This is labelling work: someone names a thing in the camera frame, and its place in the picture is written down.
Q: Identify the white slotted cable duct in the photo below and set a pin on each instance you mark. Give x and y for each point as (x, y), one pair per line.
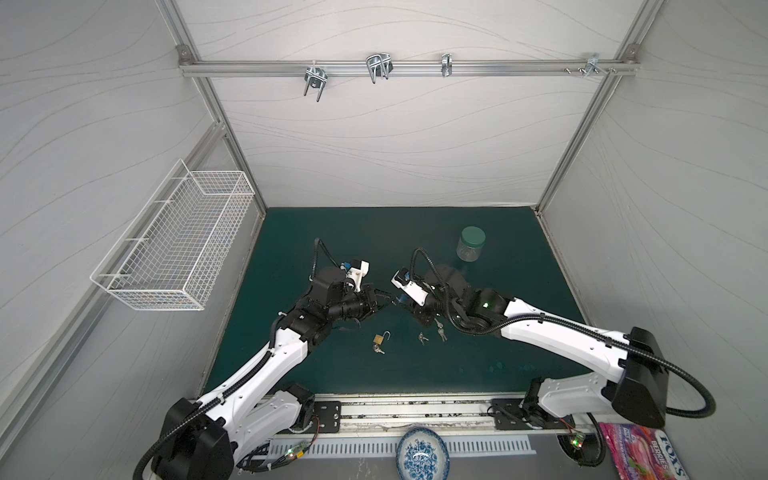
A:
(462, 446)

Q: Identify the blue white patterned plate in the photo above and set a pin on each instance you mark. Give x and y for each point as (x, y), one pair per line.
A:
(421, 454)

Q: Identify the metal U-bolt clamp left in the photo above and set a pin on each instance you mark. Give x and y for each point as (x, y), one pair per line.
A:
(315, 79)

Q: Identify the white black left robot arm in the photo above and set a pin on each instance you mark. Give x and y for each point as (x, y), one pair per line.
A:
(223, 430)

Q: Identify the metal U-bolt clamp middle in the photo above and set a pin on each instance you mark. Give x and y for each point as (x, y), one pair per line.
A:
(379, 65)

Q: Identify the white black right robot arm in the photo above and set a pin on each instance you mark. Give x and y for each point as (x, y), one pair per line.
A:
(622, 377)

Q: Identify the metal hook clamp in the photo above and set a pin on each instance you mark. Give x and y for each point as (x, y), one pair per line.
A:
(446, 65)

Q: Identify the metal bracket clamp right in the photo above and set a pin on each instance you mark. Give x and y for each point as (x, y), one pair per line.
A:
(592, 67)

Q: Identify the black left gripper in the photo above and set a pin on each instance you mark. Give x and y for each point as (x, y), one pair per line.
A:
(369, 302)

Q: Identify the pink Fox's candy bag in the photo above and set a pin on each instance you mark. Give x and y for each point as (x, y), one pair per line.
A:
(641, 453)

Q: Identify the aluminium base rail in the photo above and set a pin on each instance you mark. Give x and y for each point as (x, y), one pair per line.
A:
(408, 414)

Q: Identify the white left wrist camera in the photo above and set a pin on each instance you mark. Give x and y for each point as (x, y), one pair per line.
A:
(356, 270)

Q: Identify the white wire basket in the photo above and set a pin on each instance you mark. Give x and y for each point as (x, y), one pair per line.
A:
(170, 255)

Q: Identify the metal u-bolt clamp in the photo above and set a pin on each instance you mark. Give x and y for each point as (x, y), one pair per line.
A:
(315, 79)
(379, 65)

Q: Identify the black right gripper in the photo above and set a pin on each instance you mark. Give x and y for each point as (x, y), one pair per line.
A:
(417, 306)

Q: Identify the brass padlock with keys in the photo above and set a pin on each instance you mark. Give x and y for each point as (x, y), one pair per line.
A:
(378, 341)

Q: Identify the aluminium top crossbar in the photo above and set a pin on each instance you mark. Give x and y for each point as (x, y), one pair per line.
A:
(626, 66)

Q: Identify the clear jar green lid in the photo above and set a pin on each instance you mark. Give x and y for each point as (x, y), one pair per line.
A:
(470, 244)

